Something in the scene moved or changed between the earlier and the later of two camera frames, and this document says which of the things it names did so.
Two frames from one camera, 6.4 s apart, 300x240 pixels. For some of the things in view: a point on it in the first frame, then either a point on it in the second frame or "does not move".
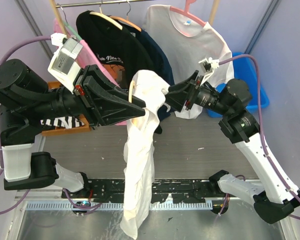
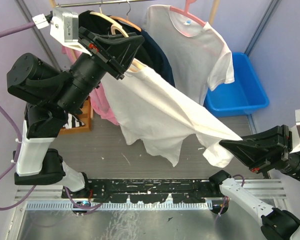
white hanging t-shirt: x=185 y=42 does not move
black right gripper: x=177 y=94 -> x=257 y=149
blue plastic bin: x=244 y=68 does not move
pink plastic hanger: x=186 y=12 does not move
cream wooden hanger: x=132 y=86 -> x=135 y=63
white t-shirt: x=150 y=86 -> x=149 y=106
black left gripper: x=101 y=101 -> x=122 y=52
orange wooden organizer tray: x=54 y=84 does not move
